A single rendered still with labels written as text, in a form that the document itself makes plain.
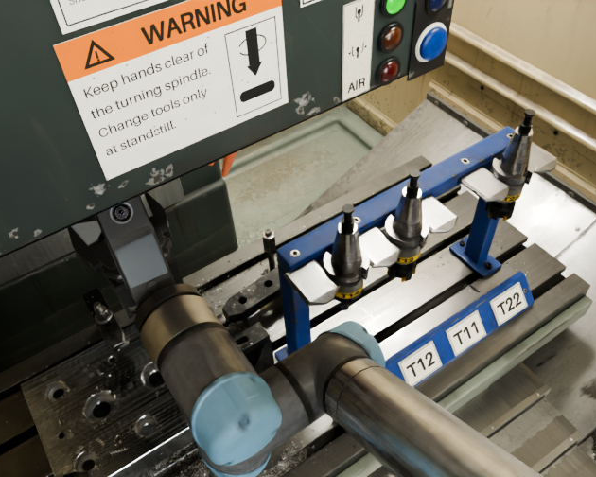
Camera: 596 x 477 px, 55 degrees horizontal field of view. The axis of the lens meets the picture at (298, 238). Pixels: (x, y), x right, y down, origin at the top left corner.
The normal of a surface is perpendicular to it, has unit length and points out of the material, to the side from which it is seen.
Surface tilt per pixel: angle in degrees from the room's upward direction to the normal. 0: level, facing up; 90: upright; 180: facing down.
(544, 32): 90
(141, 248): 58
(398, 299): 0
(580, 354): 24
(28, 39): 90
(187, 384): 37
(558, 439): 8
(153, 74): 90
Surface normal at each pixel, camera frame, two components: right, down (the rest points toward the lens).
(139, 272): 0.42, 0.18
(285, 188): -0.04, -0.66
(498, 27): -0.83, 0.44
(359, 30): 0.56, 0.61
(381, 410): -0.62, -0.59
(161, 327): -0.40, -0.38
